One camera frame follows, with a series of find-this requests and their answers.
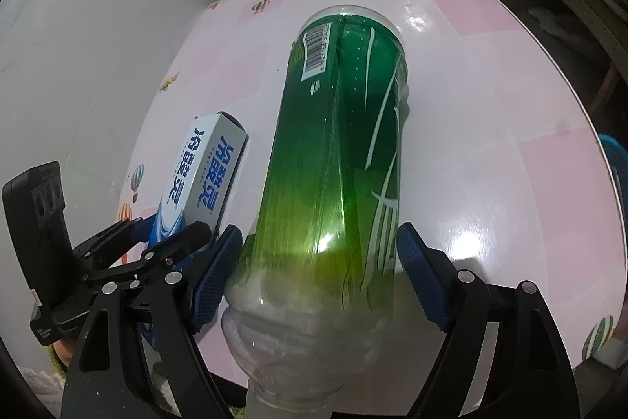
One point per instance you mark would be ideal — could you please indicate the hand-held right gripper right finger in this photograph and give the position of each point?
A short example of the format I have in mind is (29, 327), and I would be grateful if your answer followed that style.
(422, 281)

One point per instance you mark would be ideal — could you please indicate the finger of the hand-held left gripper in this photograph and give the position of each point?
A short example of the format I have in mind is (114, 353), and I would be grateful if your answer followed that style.
(171, 252)
(117, 242)

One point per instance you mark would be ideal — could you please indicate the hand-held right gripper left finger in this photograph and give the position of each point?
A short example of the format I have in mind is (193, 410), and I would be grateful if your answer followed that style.
(216, 281)

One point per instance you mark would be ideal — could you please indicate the blue toothpaste box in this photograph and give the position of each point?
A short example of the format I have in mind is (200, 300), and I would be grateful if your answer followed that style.
(206, 163)

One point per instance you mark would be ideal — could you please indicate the green plastic bottle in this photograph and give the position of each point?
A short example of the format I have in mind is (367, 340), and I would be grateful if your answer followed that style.
(333, 154)

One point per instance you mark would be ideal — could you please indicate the wooden leg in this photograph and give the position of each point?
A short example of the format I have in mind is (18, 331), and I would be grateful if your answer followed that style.
(606, 83)

